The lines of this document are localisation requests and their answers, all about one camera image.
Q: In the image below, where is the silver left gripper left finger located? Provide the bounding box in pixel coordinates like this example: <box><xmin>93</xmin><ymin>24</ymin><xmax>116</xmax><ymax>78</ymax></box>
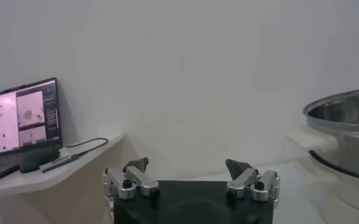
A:
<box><xmin>102</xmin><ymin>156</ymin><xmax>160</xmax><ymax>200</ymax></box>

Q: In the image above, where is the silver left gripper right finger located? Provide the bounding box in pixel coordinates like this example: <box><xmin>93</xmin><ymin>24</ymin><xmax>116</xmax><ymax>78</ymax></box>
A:
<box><xmin>224</xmin><ymin>158</ymin><xmax>280</xmax><ymax>202</ymax></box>

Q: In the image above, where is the cream electric cooking pot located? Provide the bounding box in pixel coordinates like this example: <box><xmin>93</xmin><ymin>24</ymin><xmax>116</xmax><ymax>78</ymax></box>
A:
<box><xmin>284</xmin><ymin>127</ymin><xmax>359</xmax><ymax>224</ymax></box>

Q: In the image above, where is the black usb drive with print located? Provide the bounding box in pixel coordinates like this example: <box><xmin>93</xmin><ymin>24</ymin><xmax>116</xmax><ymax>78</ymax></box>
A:
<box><xmin>40</xmin><ymin>147</ymin><xmax>79</xmax><ymax>173</ymax></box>

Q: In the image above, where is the white side table with mouse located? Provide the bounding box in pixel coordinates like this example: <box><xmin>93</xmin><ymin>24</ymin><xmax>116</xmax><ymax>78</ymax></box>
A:
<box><xmin>0</xmin><ymin>132</ymin><xmax>125</xmax><ymax>224</ymax></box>

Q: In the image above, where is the black laptop with lit screen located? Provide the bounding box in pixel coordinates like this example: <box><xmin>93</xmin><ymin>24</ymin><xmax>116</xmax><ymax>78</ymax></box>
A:
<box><xmin>0</xmin><ymin>77</ymin><xmax>63</xmax><ymax>185</ymax></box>

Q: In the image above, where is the thin black usb cable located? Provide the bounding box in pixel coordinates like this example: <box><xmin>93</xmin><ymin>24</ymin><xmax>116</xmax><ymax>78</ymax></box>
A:
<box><xmin>65</xmin><ymin>137</ymin><xmax>109</xmax><ymax>156</ymax></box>

